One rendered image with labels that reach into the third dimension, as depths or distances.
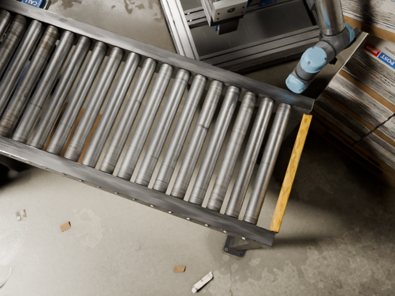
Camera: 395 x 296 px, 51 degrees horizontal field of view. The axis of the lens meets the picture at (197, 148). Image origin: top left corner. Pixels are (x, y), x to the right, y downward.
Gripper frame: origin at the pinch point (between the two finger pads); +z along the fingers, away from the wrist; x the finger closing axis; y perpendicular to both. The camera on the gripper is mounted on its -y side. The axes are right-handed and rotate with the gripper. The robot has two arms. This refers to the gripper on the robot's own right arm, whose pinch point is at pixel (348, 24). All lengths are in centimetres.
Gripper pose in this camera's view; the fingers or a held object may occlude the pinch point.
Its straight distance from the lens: 171.5
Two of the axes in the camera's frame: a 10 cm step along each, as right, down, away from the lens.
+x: -7.3, -4.9, 4.7
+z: 6.4, -7.4, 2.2
